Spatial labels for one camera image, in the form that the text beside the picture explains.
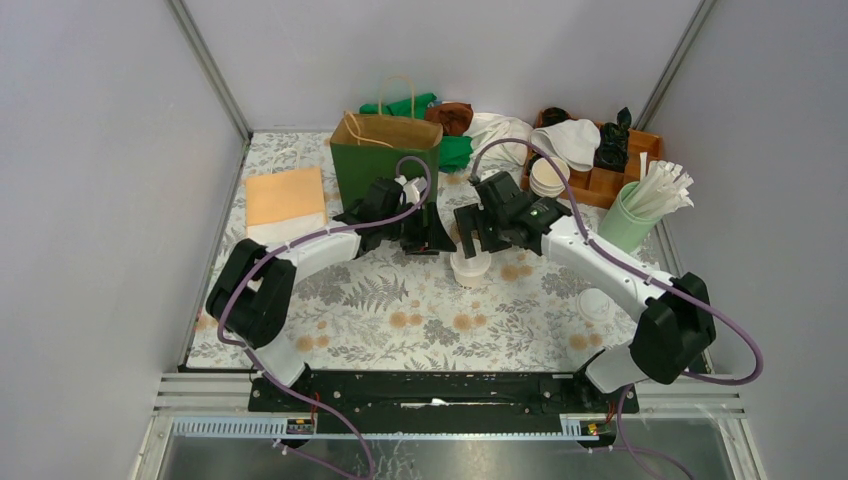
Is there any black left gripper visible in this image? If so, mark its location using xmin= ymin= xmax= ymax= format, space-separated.
xmin=381 ymin=202 xmax=457 ymax=255

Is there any green paper bag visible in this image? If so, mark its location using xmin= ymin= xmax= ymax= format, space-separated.
xmin=330 ymin=90 xmax=443 ymax=208

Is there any single white paper cup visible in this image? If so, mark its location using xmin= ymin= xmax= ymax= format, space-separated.
xmin=451 ymin=263 xmax=490 ymax=289

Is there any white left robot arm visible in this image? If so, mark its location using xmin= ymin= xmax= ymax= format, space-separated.
xmin=205 ymin=176 xmax=456 ymax=411

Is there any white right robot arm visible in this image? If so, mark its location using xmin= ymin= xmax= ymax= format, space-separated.
xmin=453 ymin=171 xmax=716 ymax=412

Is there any green cloth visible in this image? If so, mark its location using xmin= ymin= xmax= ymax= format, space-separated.
xmin=382 ymin=92 xmax=472 ymax=173

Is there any stack of paper cups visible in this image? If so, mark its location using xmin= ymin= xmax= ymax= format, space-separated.
xmin=528 ymin=157 xmax=565 ymax=198

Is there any white cloth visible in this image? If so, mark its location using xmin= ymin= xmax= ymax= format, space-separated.
xmin=465 ymin=112 xmax=533 ymax=165

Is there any floral table mat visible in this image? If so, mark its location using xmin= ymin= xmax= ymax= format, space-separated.
xmin=186 ymin=131 xmax=694 ymax=374

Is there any brown cloth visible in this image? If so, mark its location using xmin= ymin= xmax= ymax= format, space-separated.
xmin=425 ymin=102 xmax=474 ymax=136

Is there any white folded towel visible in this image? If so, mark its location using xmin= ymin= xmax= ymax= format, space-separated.
xmin=529 ymin=119 xmax=601 ymax=172

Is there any green straw holder cup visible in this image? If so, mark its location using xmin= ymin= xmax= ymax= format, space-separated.
xmin=597 ymin=182 xmax=660 ymax=253

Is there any black crumpled bag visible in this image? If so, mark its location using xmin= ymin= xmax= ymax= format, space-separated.
xmin=594 ymin=107 xmax=632 ymax=173

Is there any white paper straws bundle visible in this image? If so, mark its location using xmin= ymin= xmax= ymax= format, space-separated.
xmin=623 ymin=152 xmax=694 ymax=219

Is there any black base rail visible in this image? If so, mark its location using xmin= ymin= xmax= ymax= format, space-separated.
xmin=248 ymin=370 xmax=639 ymax=435

